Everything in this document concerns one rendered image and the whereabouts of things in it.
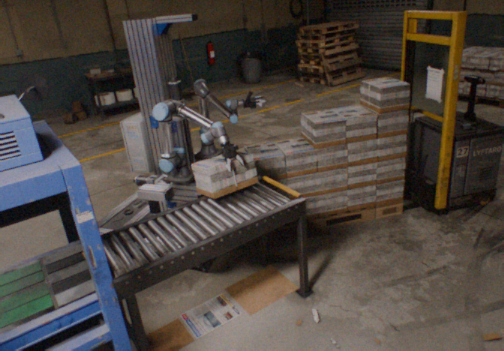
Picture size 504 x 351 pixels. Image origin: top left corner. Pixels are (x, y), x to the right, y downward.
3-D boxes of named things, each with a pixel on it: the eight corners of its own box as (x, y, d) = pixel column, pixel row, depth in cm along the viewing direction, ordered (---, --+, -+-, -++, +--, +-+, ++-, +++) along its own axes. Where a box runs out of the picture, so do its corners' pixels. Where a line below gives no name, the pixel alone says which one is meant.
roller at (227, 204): (220, 199, 296) (220, 193, 294) (256, 223, 259) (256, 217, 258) (214, 201, 293) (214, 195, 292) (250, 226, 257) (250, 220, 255)
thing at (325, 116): (301, 114, 371) (301, 112, 371) (330, 109, 376) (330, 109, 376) (316, 124, 338) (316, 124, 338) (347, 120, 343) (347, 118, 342)
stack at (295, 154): (251, 222, 406) (243, 145, 374) (358, 201, 425) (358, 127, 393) (260, 242, 371) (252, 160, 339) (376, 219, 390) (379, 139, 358)
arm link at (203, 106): (201, 140, 370) (192, 82, 349) (202, 135, 384) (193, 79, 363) (214, 139, 370) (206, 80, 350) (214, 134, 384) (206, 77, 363)
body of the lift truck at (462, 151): (407, 184, 450) (412, 116, 419) (450, 176, 459) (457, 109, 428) (448, 214, 387) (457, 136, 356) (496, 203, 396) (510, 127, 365)
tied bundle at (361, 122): (330, 131, 388) (329, 108, 379) (358, 127, 392) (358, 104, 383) (346, 144, 354) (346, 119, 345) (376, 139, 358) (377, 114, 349)
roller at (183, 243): (163, 220, 274) (162, 214, 272) (193, 251, 237) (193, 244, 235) (156, 223, 271) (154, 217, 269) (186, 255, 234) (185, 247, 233)
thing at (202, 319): (223, 293, 312) (223, 292, 311) (242, 313, 289) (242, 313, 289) (179, 316, 293) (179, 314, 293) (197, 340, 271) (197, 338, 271)
